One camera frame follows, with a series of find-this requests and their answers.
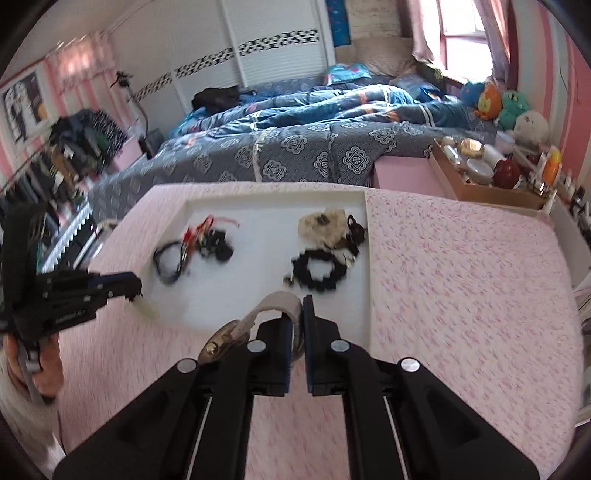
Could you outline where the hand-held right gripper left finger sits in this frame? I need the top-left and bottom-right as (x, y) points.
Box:
(53, 318), (301, 480)

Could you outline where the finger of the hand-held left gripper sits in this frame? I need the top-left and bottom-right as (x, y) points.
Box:
(99, 279), (143, 303)
(95, 272), (139, 288)

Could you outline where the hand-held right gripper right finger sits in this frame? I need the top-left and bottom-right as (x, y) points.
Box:
(302, 295), (539, 480)

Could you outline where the black leather cord bracelet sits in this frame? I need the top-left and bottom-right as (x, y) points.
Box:
(153, 240), (195, 284)

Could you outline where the wrist watch with beige strap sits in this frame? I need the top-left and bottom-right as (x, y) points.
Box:
(198, 291), (305, 365)

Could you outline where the black hair scrunchie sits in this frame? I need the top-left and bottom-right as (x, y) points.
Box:
(284, 248), (349, 292)

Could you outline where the orange pendant with red knot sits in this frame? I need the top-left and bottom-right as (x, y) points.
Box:
(181, 225), (204, 259)

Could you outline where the white shallow tray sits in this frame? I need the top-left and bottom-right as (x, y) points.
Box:
(139, 191), (372, 352)

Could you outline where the cream hair tie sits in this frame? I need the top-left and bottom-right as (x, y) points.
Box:
(298, 208), (352, 250)

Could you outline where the small black charm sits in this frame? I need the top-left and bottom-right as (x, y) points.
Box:
(342, 215), (369, 257)

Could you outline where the person's left forearm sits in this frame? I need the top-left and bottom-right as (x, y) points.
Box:
(0, 355), (63, 467)

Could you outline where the person's left hand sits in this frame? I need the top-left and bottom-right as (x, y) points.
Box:
(4, 330), (64, 400)

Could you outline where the cabinet with lace cover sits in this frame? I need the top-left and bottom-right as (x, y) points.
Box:
(37, 198), (100, 273)

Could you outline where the dark brown pendant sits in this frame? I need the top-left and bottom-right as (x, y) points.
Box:
(199, 229), (234, 263)

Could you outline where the clothes rack with clothes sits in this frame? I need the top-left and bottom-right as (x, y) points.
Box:
(0, 108), (130, 241)

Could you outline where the pink floral tablecloth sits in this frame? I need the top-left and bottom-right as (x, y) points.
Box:
(55, 181), (583, 480)

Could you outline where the garment steamer stand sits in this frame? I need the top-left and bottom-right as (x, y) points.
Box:
(111, 70), (162, 160)

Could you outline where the grey patterned bedspread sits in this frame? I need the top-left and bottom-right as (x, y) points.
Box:
(88, 117), (497, 213)

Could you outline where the black bag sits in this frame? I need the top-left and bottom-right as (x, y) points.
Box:
(191, 86), (242, 110)

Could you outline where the pink curtain valance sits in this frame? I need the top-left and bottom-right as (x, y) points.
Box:
(46, 32), (116, 88)

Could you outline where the cardboard box of cosmetics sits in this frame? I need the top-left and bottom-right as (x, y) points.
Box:
(429, 138), (550, 210)

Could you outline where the blue quilt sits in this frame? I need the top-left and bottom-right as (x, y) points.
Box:
(173, 76), (476, 139)

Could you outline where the blue pillow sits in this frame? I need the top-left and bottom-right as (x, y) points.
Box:
(323, 64), (372, 84)

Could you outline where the white wardrobe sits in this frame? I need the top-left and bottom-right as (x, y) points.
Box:
(104, 0), (338, 121)

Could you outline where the white shelf with small bottles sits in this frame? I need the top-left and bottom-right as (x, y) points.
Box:
(549, 171), (591, 287)

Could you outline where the orange bottle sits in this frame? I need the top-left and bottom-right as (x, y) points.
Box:
(542, 148), (563, 185)

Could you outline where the blue plush toy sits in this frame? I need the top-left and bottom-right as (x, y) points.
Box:
(459, 80), (485, 109)

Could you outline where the plain beige pillow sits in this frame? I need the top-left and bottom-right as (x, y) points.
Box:
(353, 37), (416, 77)

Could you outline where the orange plush toy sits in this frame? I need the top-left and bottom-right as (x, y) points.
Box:
(475, 85), (504, 121)

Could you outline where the green plush toy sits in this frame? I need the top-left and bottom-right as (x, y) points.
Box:
(496, 90), (532, 132)

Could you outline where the white plush toy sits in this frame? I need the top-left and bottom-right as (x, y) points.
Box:
(513, 111), (550, 148)

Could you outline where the pink curtain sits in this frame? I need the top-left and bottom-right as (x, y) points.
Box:
(399, 0), (446, 68)
(478, 0), (520, 88)

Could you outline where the beige patterned pillow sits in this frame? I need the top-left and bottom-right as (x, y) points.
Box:
(346, 0), (402, 40)

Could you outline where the window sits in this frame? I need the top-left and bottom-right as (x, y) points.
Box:
(441, 0), (492, 84)

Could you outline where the red string bracelet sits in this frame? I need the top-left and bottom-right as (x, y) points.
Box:
(198, 213), (242, 232)

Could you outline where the black and white wall poster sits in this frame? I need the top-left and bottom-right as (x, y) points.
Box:
(0, 74), (51, 148)

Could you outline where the blue wall hanging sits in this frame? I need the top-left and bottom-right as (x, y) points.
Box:
(325, 0), (354, 47)

